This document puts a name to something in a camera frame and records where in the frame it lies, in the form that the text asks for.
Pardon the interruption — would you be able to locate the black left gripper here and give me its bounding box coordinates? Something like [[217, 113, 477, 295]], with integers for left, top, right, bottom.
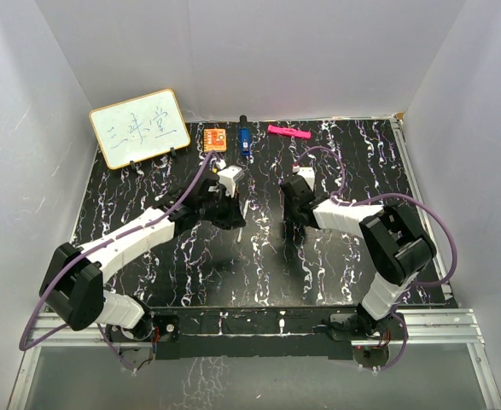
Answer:
[[197, 188, 244, 231]]

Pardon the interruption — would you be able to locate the white pen green end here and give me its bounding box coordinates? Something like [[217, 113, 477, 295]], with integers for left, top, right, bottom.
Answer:
[[236, 203, 249, 243]]

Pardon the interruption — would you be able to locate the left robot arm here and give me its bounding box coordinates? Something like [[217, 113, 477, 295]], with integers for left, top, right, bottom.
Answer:
[[39, 167, 246, 341]]

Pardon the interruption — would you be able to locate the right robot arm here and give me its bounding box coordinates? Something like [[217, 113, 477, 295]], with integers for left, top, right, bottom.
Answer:
[[281, 175, 437, 339]]

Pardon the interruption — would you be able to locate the orange small notebook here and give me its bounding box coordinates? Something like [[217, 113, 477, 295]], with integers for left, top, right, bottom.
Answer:
[[203, 128, 227, 152]]

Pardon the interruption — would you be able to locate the blue stapler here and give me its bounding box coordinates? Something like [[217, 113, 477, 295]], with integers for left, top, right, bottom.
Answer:
[[239, 115, 252, 157]]

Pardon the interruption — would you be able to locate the pink flat tool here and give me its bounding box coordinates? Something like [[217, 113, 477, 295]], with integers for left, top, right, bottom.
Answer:
[[267, 124, 312, 140]]

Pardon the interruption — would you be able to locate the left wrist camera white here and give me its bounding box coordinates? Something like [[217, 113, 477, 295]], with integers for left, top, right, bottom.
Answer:
[[217, 166, 244, 197]]

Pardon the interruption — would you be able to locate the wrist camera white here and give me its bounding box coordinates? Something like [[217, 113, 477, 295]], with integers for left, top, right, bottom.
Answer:
[[292, 164, 316, 190], [217, 166, 244, 197]]

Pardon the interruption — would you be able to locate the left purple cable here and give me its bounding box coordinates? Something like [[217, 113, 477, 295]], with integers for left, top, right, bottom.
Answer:
[[19, 149, 228, 373]]

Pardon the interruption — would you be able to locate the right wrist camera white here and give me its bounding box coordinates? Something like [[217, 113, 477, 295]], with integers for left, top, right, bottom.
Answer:
[[292, 164, 316, 190]]

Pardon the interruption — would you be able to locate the white board yellow frame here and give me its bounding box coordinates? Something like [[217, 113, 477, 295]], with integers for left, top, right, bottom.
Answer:
[[89, 89, 191, 170]]

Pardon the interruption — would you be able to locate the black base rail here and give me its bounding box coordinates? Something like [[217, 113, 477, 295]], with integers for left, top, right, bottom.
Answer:
[[106, 306, 406, 360]]

